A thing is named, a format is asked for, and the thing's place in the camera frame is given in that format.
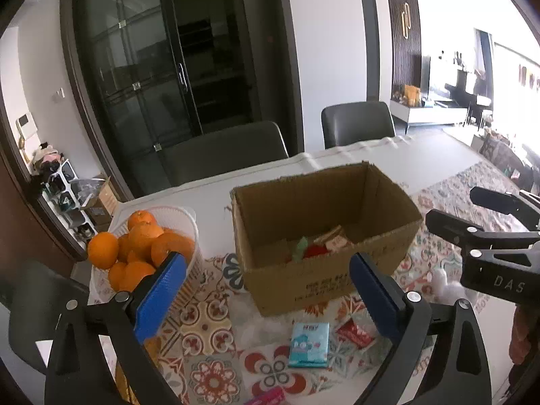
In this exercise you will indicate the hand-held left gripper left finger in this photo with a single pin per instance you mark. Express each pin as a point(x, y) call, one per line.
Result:
point(162, 295)

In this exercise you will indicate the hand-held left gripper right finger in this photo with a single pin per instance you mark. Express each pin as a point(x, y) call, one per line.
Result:
point(375, 299)

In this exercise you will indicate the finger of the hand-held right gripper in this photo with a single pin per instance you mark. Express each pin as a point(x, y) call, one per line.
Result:
point(451, 225)
point(493, 200)

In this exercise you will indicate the white plush toy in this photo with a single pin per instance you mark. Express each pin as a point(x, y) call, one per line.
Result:
point(447, 289)

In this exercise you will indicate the person's right forearm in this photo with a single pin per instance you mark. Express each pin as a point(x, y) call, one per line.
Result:
point(519, 337)

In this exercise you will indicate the red packet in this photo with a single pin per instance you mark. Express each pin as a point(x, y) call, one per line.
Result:
point(354, 333)

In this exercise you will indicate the patterned sofa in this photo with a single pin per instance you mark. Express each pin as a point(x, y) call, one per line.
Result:
point(506, 156)

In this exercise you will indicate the patterned tablecloth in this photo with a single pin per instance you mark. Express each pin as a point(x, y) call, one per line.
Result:
point(211, 316)

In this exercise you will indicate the pile of oranges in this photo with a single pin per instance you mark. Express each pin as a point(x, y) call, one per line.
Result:
point(143, 236)

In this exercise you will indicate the blue tissue pack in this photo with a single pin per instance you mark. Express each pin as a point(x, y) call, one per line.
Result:
point(309, 344)

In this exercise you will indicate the white plastic basket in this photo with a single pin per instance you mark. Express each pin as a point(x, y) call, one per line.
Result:
point(181, 215)

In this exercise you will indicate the green packet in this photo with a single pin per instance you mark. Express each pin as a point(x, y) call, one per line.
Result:
point(300, 248)

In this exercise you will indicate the wicker basket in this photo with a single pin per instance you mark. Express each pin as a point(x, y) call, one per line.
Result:
point(126, 384)

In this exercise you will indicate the small cardboard box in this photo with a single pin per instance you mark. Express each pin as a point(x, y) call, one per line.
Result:
point(103, 206)

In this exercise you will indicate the white tv cabinet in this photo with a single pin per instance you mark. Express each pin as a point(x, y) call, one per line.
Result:
point(426, 116)

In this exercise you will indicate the dark green chair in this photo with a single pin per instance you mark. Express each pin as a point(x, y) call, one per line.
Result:
point(38, 303)

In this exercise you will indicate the white shoe rack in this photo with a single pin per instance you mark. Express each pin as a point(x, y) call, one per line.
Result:
point(69, 211)

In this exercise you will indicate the dark plastic bag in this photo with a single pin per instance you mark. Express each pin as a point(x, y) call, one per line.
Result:
point(86, 190)

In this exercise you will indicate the orange box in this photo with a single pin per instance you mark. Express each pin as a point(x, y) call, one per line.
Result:
point(411, 95)

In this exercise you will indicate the narrow dark dining chair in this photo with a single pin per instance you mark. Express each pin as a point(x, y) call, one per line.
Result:
point(358, 124)

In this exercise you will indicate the flat television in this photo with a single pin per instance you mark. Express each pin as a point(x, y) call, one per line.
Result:
point(425, 78)

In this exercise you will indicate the pink packet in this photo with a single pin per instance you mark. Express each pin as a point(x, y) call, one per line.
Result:
point(268, 397)

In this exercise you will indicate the wide dark dining chair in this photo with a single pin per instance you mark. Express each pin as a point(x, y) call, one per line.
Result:
point(223, 152)

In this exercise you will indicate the brown wooden door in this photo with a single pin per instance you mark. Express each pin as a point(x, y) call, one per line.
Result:
point(25, 219)

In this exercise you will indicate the plush toy on rack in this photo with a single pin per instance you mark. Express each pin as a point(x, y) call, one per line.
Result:
point(46, 158)

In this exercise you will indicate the dark interior door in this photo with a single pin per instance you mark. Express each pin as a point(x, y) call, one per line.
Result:
point(370, 50)

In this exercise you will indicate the dark glass sliding door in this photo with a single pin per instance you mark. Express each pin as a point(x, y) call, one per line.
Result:
point(139, 71)

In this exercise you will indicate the dark slatted wall panel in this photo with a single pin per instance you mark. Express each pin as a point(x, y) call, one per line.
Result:
point(405, 50)

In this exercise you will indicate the wall intercom panel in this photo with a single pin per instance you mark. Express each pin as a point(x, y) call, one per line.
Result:
point(26, 125)

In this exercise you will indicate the white light switch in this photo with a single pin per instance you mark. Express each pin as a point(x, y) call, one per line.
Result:
point(58, 94)

